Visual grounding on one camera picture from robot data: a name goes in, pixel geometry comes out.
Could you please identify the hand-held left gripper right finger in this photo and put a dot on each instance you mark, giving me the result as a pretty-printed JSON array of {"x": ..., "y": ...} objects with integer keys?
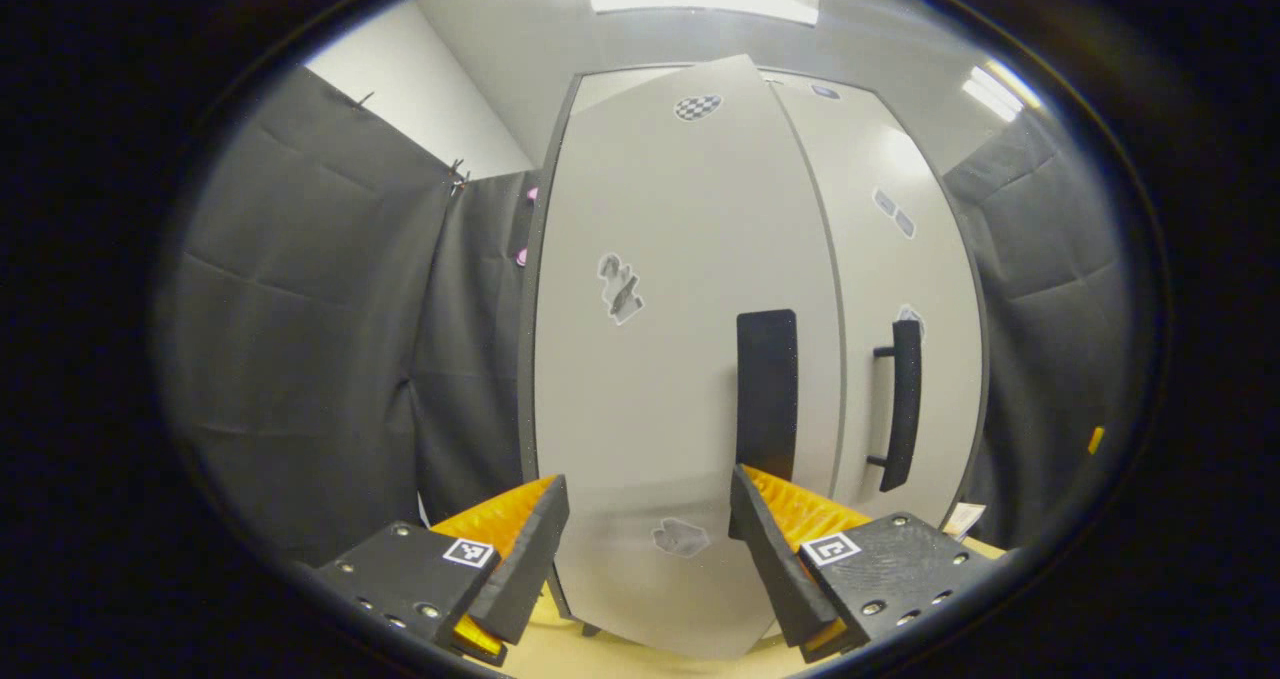
[{"x": 770, "y": 559}]

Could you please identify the grey shoe cabinet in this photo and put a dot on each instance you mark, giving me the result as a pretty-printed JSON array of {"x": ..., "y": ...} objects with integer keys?
[{"x": 690, "y": 439}]

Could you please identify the grey shoe cabinet door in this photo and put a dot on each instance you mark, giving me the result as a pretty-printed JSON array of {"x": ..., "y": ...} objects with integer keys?
[
  {"x": 880, "y": 259},
  {"x": 650, "y": 209}
]

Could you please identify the black backdrop cloth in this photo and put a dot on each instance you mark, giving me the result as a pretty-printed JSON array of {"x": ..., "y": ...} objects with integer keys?
[
  {"x": 1050, "y": 339},
  {"x": 300, "y": 339}
]

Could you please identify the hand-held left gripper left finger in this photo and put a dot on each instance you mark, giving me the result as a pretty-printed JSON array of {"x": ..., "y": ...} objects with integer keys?
[{"x": 525, "y": 564}]

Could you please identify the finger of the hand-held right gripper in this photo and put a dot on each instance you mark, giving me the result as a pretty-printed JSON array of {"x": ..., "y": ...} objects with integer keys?
[{"x": 1097, "y": 440}]

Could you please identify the small ceiling light panel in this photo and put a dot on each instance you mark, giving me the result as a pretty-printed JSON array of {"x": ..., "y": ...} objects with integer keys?
[{"x": 1000, "y": 89}]

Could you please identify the grey cabinet drawer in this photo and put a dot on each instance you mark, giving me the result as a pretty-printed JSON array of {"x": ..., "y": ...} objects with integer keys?
[{"x": 620, "y": 84}]

